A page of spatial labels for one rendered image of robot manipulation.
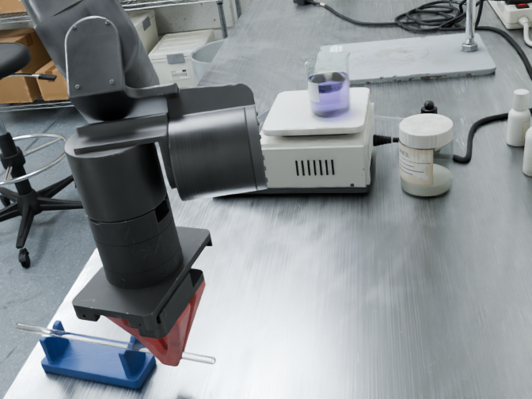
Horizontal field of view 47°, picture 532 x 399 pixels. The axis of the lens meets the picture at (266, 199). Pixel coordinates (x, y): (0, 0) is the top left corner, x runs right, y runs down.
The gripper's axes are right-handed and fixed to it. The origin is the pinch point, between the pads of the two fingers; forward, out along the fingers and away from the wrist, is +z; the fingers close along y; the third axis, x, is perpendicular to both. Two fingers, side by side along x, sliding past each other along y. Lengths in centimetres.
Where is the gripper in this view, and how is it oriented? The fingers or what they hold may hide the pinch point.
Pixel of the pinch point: (170, 354)
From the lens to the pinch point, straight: 51.9
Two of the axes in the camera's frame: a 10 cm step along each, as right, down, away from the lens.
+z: 1.3, 8.5, 5.1
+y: 3.3, -5.2, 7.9
